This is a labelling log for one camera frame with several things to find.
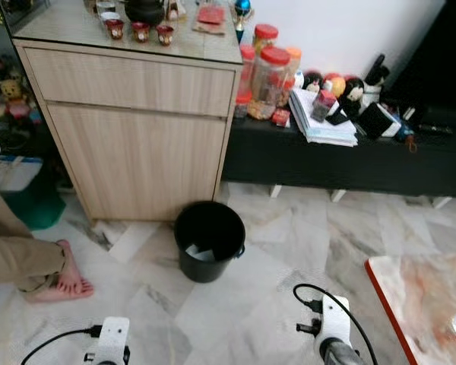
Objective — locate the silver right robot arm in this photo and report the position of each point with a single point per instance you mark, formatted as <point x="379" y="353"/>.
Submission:
<point x="342" y="353"/>

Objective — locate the black plastic rubbish bin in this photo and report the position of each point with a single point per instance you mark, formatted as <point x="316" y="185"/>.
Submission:
<point x="197" y="268"/>

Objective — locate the green plastic bin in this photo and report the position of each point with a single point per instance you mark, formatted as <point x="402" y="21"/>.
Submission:
<point x="38" y="207"/>

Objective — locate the red-edged marble top table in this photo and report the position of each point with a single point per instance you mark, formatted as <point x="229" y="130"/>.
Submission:
<point x="429" y="304"/>

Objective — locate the white paper scrap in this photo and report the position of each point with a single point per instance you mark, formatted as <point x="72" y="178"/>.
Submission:
<point x="201" y="253"/>

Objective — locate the black low console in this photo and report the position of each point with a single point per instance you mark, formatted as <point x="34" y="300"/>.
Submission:
<point x="349" y="163"/>

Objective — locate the person's leg in beige trousers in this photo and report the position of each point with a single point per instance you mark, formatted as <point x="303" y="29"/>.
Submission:
<point x="15" y="251"/>

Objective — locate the stack of white papers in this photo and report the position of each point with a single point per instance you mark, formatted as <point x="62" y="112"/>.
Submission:
<point x="327" y="133"/>

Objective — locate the small red box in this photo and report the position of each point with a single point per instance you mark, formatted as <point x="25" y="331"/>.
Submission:
<point x="281" y="117"/>

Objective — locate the person's bare foot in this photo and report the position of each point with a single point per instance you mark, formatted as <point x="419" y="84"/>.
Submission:
<point x="68" y="281"/>

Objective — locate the black square box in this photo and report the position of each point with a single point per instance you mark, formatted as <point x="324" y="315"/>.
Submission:
<point x="380" y="120"/>

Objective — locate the white and blue box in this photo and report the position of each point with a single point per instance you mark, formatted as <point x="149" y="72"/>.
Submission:
<point x="11" y="175"/>

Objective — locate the small clear jar dark contents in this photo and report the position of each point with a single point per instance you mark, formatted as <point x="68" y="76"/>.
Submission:
<point x="323" y="106"/>

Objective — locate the black-haired white-faced doll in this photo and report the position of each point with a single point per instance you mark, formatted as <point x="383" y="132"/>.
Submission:
<point x="353" y="90"/>

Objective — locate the orange and red round toy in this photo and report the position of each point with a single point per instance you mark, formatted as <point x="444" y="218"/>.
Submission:
<point x="335" y="84"/>

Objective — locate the large red-lidded snack jar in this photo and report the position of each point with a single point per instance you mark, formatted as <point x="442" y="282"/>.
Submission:
<point x="268" y="85"/>

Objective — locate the small black-haired doll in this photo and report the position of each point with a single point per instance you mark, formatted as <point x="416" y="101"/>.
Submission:
<point x="313" y="81"/>

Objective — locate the light wood drawer cabinet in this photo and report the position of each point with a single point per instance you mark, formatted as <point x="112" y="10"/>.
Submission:
<point x="137" y="148"/>

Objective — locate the black remote in white holder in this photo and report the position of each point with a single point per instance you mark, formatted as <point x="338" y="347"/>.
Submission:
<point x="377" y="74"/>

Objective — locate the orange-lidded plastic jar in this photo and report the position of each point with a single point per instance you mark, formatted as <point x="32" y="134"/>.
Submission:
<point x="295" y="62"/>

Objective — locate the glass display cabinet with figures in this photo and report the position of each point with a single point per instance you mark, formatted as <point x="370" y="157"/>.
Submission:
<point x="7" y="84"/>

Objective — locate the small red-lidded snack jar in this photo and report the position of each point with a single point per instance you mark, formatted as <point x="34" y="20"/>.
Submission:
<point x="265" y="38"/>

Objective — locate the red packet on wooden tray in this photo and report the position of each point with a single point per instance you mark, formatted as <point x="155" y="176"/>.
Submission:
<point x="210" y="17"/>

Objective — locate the blue ball ornament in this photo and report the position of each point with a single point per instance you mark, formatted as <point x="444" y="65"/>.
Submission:
<point x="242" y="7"/>

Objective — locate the black teapot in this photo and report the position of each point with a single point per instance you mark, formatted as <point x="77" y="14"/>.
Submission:
<point x="144" y="11"/>

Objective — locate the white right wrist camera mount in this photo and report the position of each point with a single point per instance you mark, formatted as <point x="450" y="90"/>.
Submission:
<point x="334" y="319"/>

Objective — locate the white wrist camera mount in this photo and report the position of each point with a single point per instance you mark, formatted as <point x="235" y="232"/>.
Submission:
<point x="112" y="336"/>
<point x="334" y="319"/>

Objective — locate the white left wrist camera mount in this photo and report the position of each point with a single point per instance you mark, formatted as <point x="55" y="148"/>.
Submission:
<point x="112" y="336"/>

